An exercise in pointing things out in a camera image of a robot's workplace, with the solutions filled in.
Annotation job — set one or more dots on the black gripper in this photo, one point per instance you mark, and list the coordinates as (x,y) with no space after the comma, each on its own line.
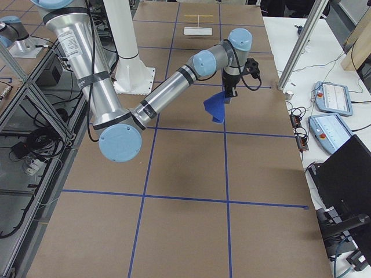
(229,81)

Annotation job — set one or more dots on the blue towel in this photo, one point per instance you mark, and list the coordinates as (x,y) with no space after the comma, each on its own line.
(215,107)

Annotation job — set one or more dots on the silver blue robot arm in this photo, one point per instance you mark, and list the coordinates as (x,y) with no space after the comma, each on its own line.
(123,105)

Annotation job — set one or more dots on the white towel rack with wooden bars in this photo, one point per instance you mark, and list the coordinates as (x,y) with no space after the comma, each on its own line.
(198,30)

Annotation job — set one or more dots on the far teach pendant tablet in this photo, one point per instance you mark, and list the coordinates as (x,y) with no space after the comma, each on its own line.
(330,97)

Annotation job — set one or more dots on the teach pendant tablet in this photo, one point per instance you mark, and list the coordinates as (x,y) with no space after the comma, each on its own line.
(330,130)
(330,97)

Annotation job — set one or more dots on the near teach pendant tablet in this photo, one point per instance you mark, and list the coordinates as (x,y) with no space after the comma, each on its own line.
(330,130)

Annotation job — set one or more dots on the black laptop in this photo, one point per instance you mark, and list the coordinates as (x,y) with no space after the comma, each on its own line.
(343,180)

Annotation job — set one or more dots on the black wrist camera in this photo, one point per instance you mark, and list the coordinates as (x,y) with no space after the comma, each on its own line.
(252,68)

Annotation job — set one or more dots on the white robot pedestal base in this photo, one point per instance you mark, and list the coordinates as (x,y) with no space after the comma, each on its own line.
(131,75)

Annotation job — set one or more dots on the aluminium frame post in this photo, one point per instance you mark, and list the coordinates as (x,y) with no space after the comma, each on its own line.
(311,21)

